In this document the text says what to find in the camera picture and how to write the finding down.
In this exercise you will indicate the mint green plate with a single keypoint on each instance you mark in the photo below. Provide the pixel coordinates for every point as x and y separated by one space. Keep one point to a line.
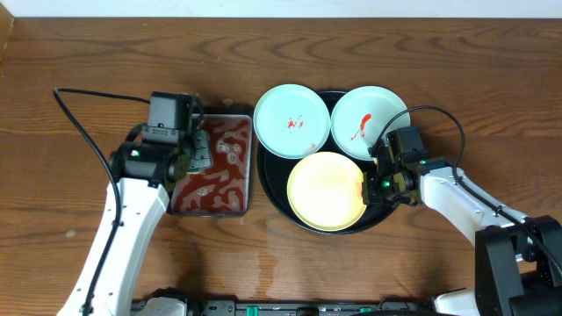
291 121
359 117

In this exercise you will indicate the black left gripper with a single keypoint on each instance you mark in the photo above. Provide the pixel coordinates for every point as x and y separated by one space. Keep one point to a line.
198 154

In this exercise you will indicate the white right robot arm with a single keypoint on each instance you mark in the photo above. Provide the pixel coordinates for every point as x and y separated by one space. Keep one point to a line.
517 257

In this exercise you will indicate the green yellow sponge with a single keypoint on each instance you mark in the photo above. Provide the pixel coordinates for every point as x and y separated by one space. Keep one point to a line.
199 170

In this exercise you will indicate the white rectangular wash tray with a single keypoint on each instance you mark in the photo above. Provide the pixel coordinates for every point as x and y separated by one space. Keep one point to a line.
223 191

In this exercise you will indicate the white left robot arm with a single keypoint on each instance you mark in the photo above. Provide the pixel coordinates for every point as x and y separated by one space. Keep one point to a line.
132 211

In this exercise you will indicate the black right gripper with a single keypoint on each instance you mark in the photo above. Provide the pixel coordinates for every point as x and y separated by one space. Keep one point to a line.
371 196

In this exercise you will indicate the yellow plate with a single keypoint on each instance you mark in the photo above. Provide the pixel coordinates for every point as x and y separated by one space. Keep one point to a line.
324 191

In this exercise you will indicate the round black tray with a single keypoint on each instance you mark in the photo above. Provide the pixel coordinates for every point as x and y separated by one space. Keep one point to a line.
274 173

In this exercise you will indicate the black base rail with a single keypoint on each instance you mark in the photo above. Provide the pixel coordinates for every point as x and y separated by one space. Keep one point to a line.
155 306

